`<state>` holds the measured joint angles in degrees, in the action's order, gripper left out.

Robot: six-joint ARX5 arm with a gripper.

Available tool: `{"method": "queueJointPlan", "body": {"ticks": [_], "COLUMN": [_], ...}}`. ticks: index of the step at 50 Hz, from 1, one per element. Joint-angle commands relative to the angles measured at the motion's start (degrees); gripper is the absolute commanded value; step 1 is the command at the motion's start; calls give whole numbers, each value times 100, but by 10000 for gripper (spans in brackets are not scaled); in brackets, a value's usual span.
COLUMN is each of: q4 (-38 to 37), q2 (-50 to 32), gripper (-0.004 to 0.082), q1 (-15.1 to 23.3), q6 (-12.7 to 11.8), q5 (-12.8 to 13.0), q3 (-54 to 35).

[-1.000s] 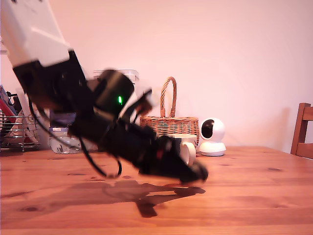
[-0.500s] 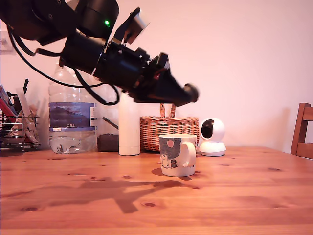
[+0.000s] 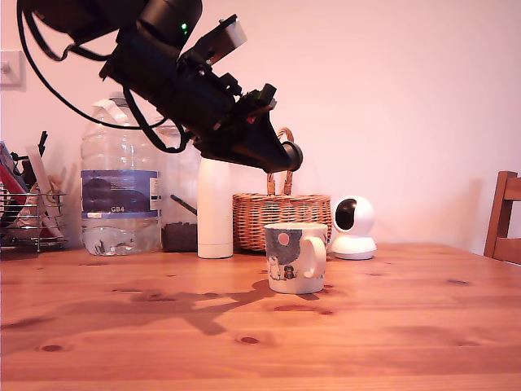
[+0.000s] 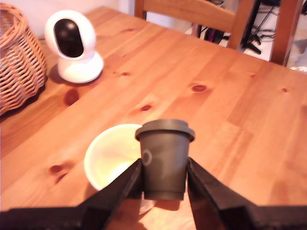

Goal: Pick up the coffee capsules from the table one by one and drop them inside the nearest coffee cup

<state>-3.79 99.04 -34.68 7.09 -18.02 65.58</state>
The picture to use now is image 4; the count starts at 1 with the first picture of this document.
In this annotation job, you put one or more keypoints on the dark grey coffee capsule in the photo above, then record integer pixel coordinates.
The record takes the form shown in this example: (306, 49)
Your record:
(164, 163)

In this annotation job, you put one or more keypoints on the white mug with animal print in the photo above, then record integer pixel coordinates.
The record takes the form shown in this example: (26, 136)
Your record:
(110, 155)

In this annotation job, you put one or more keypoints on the woven wicker basket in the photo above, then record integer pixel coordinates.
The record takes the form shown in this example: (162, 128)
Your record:
(18, 64)

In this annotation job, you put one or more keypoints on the black stand with legs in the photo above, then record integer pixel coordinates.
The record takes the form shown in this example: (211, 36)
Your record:
(251, 31)

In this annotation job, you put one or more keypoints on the wooden chair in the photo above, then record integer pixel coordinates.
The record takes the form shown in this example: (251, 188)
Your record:
(206, 12)

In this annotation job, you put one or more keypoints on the small white round camera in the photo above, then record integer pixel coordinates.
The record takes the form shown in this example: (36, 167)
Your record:
(72, 45)

